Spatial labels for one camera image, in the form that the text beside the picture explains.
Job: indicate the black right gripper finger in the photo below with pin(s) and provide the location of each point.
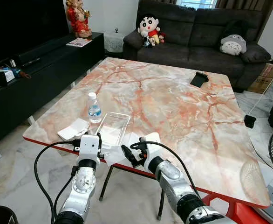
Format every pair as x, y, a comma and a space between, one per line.
128, 156

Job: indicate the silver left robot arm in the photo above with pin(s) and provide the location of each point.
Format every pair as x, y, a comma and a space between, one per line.
83, 184

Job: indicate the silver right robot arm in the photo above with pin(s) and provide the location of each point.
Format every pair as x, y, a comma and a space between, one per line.
174, 179

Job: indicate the clear plastic food container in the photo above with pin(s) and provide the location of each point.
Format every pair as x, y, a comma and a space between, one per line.
114, 127

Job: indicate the white folded tissue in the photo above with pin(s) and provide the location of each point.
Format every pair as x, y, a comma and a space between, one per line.
74, 128

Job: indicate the clear plastic water bottle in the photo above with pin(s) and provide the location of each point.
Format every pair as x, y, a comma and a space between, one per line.
94, 111

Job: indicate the marble pattern folding table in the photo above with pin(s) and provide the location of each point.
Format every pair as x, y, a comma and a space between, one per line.
174, 116

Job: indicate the black TV console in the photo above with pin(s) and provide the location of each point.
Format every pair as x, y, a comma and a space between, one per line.
48, 74

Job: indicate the black phone stand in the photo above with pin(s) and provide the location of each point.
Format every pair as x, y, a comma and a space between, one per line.
199, 79

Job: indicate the small white side table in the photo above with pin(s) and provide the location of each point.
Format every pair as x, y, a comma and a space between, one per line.
113, 42

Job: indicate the white red booklet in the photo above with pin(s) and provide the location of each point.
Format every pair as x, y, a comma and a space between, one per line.
78, 43

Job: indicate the black soundbar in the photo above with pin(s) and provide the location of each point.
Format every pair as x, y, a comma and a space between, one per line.
41, 50

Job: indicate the black power adapter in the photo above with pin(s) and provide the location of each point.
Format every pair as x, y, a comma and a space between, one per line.
249, 121

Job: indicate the cartoon boy plush doll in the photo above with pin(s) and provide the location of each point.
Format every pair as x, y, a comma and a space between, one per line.
150, 30

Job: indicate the red gold figurine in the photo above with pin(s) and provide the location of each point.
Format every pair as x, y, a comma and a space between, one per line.
79, 18

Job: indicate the brown cardboard box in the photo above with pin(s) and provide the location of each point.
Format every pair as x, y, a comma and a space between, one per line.
264, 77

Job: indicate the dark grey fabric sofa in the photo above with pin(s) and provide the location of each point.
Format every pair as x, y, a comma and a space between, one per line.
192, 28

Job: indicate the black flat television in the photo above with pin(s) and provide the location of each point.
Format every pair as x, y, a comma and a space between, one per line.
24, 23

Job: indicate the grey Totoro plush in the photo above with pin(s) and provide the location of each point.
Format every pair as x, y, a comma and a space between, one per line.
233, 45

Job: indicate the dark grey cushion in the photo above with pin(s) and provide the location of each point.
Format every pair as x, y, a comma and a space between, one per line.
255, 53

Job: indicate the brown curtain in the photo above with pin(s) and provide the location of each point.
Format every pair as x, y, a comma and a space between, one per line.
246, 3

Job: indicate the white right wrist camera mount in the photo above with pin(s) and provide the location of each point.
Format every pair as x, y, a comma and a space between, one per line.
151, 142

